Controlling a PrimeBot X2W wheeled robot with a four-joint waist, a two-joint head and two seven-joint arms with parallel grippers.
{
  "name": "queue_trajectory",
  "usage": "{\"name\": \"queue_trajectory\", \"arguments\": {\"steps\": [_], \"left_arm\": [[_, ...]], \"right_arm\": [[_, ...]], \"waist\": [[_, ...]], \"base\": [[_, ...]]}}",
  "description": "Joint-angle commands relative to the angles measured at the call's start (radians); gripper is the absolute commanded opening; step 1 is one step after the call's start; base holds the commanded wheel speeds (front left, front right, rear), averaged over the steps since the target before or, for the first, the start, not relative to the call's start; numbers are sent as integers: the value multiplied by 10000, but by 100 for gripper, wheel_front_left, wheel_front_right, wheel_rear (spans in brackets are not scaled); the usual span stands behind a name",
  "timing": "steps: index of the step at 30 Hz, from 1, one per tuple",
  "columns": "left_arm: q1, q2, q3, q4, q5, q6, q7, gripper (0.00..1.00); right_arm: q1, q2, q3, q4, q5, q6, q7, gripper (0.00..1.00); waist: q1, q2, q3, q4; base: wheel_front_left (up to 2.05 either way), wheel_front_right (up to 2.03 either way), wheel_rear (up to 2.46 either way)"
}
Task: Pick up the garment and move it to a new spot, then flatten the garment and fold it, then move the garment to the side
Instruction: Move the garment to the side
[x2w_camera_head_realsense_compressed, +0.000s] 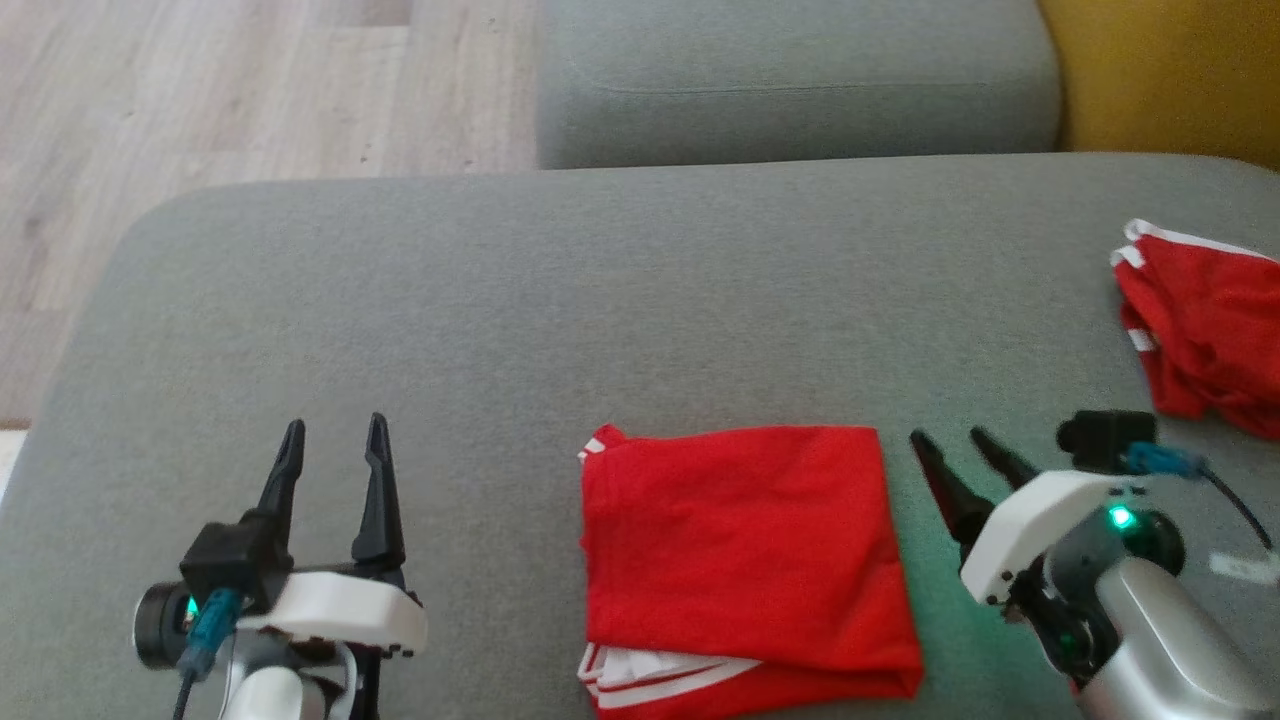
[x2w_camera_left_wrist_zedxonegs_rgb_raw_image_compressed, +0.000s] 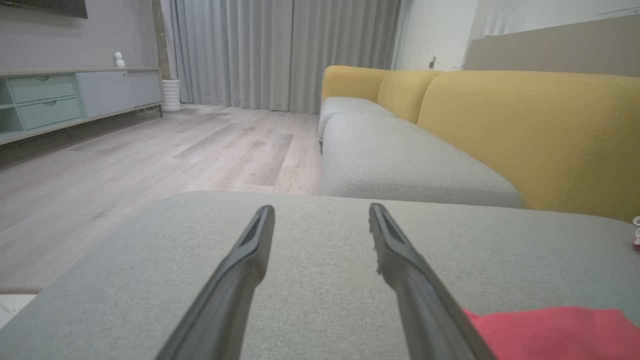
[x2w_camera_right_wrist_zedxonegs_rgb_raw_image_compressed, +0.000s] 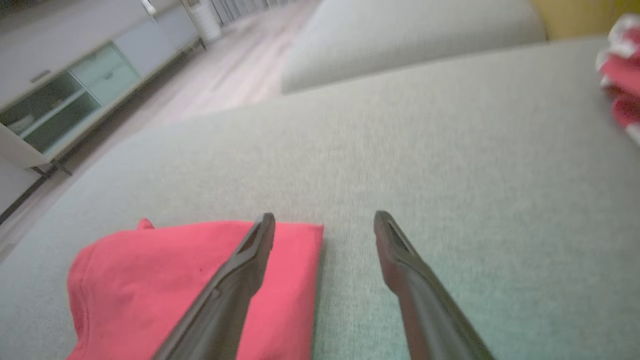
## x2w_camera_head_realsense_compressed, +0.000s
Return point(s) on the left robot arm silver white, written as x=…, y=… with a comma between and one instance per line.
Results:
x=275, y=695

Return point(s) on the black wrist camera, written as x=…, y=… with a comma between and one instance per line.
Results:
x=235, y=560
x=1100, y=440

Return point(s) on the right robot arm silver white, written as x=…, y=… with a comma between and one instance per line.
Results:
x=1170, y=640

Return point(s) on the red basketball shorts white trim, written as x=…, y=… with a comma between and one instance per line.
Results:
x=1210, y=330

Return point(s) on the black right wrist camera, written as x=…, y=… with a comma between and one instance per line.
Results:
x=1100, y=440

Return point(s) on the large yellow sofa backrest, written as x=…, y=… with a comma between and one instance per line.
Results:
x=1170, y=70

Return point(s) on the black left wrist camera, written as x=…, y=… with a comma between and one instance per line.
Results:
x=235, y=560

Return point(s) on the medium grey sofa seat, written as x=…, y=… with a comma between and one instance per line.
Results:
x=800, y=70

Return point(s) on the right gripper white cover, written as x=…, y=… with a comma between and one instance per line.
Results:
x=1040, y=525

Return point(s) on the red Bulls basketball jersey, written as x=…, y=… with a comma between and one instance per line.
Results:
x=740, y=550

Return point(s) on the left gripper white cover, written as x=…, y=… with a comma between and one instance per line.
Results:
x=340, y=610

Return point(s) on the large grey sofa seat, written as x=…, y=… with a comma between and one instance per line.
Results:
x=600, y=300

